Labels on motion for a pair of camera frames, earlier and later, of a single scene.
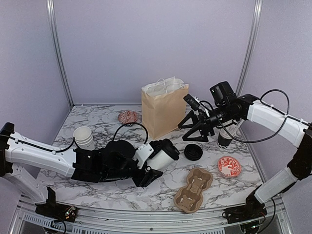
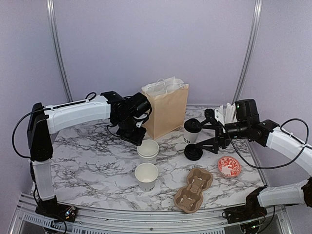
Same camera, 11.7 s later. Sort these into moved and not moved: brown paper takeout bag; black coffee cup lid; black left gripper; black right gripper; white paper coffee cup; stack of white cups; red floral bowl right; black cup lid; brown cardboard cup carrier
Moved: white paper coffee cup; black coffee cup lid; black right gripper; black left gripper; stack of white cups
Not moved: red floral bowl right; brown cardboard cup carrier; brown paper takeout bag; black cup lid
